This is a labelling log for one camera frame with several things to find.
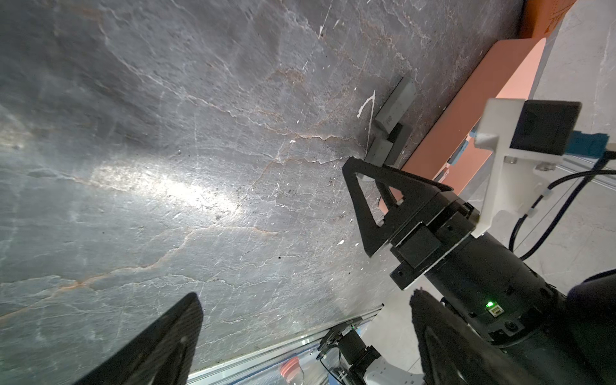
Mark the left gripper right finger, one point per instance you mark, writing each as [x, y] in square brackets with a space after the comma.
[452, 353]

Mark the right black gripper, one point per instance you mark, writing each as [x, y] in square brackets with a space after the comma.
[429, 232]

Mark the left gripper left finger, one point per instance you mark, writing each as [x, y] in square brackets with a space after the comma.
[161, 354]

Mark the pink storage tray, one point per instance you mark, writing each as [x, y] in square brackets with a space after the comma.
[507, 71]

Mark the dark grey eraser pile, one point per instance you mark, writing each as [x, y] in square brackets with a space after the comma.
[398, 137]

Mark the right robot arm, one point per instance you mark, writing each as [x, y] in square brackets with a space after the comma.
[498, 322]

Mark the pink round cap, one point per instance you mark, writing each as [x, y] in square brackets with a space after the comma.
[292, 372]

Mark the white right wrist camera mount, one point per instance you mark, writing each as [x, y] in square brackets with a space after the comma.
[527, 139]

